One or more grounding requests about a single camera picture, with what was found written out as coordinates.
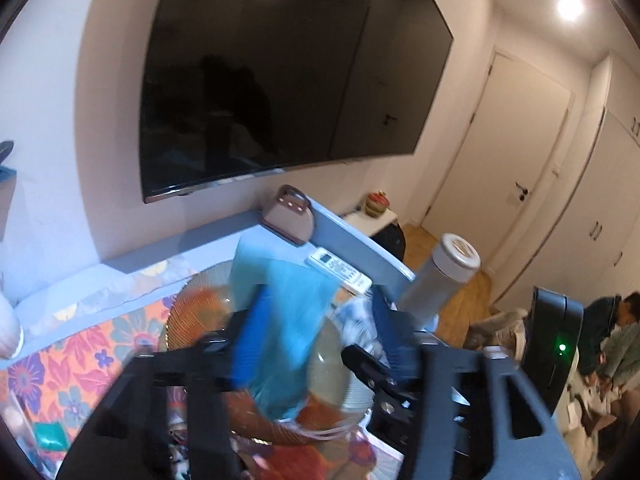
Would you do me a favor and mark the ceiling spotlight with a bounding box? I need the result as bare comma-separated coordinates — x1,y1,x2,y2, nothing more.
554,0,587,22

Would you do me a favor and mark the grey thermos with white lid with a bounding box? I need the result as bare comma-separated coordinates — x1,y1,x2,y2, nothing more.
400,232,482,333

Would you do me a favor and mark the floral orange tablecloth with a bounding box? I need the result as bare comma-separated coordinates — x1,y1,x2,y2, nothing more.
0,255,406,480

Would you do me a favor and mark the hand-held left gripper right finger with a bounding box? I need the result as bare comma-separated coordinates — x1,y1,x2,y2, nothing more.
371,290,585,480

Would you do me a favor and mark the white remote control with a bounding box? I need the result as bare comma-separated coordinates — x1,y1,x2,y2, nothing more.
306,247,373,293

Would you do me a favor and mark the white room door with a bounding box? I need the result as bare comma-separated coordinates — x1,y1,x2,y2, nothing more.
419,49,575,241

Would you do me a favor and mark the white ribbed vase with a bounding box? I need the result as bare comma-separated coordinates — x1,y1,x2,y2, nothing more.
0,290,24,361

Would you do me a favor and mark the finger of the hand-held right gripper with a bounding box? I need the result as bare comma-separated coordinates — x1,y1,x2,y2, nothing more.
341,344,426,411

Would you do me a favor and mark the small teal pad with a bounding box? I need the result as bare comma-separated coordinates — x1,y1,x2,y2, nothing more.
34,422,69,450

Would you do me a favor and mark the blue white checked scrunchie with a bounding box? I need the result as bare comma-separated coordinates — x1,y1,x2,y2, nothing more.
334,300,383,358

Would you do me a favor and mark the teal cloth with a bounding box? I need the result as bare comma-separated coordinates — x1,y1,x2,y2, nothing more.
229,234,337,422

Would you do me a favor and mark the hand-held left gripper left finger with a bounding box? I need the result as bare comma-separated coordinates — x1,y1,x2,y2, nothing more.
57,284,275,480

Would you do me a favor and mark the small basket with red contents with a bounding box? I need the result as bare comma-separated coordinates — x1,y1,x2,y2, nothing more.
364,190,392,218

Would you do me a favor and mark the white wardrobe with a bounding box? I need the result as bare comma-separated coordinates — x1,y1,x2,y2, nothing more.
495,52,640,306

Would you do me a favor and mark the beige brown handbag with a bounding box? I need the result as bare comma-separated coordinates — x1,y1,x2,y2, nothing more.
261,185,316,247

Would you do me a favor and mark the white side cabinet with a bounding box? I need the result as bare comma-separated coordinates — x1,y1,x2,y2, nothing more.
344,207,401,241

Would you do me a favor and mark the black wall television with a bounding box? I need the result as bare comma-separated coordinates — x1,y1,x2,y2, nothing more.
139,0,455,205

